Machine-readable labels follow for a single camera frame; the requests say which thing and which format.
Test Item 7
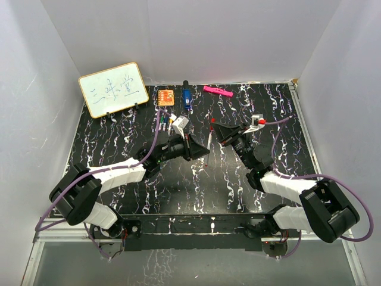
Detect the blue whiteboard eraser marker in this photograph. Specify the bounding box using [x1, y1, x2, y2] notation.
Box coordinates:
[183, 80, 192, 110]

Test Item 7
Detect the orange red pen cap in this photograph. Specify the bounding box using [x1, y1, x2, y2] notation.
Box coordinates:
[210, 118, 215, 132]

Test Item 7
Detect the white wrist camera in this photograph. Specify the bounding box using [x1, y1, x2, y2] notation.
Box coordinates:
[245, 114, 266, 133]
[172, 116, 189, 139]

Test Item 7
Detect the white pen blue tip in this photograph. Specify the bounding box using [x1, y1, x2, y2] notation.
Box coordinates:
[162, 117, 168, 131]

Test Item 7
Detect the white pen green tip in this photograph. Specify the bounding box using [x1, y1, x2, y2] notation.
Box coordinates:
[159, 115, 164, 130]

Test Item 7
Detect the orange notebook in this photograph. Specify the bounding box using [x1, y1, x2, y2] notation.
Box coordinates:
[158, 90, 174, 107]

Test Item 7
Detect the pink plastic clip bar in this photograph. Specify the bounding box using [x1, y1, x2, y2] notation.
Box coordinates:
[203, 85, 233, 98]

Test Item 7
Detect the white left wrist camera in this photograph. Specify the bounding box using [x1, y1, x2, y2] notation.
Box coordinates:
[172, 116, 189, 139]

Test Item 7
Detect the small wood-framed whiteboard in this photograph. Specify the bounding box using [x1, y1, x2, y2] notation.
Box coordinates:
[78, 62, 149, 119]

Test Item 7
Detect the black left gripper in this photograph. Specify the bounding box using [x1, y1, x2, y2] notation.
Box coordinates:
[157, 132, 210, 163]

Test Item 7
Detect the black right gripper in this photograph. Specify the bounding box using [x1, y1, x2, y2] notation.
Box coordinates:
[212, 122, 254, 170]

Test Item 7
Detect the white pen red tip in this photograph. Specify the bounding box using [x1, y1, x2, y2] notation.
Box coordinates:
[205, 130, 213, 167]

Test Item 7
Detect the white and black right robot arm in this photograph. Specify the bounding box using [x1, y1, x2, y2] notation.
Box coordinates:
[211, 122, 360, 243]

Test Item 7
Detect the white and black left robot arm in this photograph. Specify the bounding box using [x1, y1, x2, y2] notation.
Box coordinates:
[49, 131, 210, 238]

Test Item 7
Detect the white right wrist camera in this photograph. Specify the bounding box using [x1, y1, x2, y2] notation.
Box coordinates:
[245, 114, 266, 133]

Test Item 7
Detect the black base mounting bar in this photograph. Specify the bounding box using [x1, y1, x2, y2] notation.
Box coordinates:
[120, 213, 301, 253]

